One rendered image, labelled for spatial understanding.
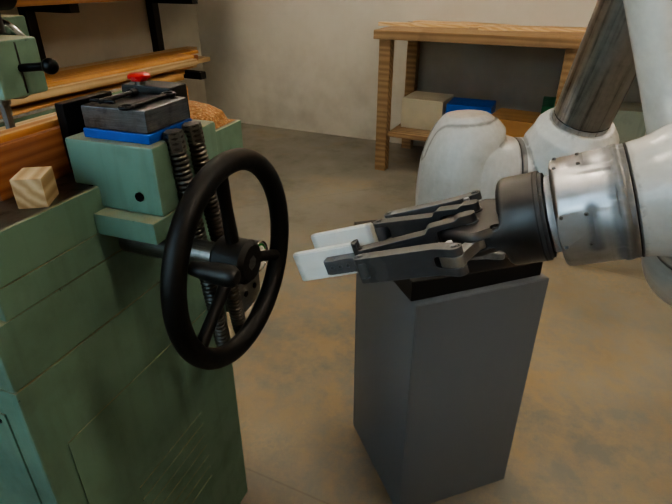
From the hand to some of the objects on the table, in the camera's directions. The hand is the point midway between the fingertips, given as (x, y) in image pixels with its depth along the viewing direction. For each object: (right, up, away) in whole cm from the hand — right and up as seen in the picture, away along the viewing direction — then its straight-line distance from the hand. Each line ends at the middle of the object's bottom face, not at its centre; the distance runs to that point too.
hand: (336, 251), depth 52 cm
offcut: (-36, +6, +11) cm, 38 cm away
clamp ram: (-31, +13, +22) cm, 40 cm away
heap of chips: (-27, +24, +44) cm, 57 cm away
